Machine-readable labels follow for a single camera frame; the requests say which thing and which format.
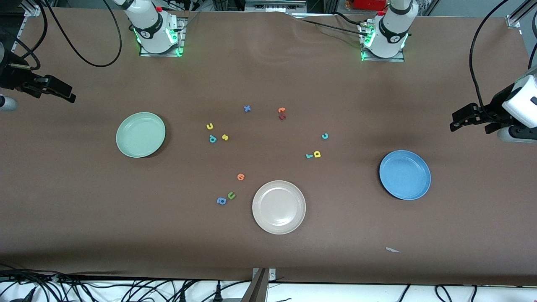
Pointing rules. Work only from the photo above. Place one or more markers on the green plate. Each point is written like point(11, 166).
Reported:
point(140, 135)

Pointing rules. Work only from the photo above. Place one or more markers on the brown table cover mat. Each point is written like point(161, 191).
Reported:
point(268, 251)

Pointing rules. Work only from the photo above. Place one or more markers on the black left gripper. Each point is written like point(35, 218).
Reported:
point(496, 110)

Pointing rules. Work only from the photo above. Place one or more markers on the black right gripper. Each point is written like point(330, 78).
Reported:
point(11, 77)

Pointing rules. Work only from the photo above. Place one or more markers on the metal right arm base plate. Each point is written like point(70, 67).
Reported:
point(182, 35)

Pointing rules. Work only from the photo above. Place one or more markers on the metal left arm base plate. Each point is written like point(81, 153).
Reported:
point(381, 59)

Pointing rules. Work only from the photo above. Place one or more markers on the aluminium frame rail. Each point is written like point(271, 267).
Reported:
point(514, 21)
point(31, 10)

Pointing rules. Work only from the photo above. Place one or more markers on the beige plate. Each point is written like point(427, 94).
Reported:
point(279, 207)

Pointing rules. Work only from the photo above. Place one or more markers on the small metal bracket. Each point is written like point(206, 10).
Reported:
point(272, 274)

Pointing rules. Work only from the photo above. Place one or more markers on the red box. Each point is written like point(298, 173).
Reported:
point(369, 4)

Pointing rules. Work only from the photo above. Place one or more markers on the white paper scrap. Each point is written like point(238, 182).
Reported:
point(392, 250)

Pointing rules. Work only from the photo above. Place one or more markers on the blue plate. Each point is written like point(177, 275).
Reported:
point(405, 175)

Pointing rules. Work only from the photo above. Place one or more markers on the grey metal equipment box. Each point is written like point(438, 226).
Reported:
point(272, 6)

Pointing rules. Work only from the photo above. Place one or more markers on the aluminium profile post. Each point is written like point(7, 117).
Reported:
point(258, 289)

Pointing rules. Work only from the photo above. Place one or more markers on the blue letter a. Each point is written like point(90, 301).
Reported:
point(221, 201)

